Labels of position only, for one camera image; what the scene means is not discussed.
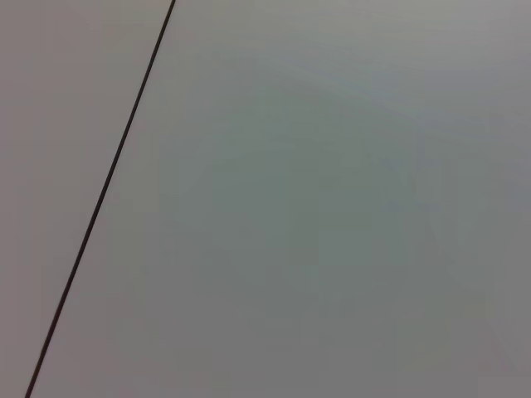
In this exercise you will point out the thin dark wall strip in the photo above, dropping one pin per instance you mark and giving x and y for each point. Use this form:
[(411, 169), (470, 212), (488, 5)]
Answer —
[(100, 199)]

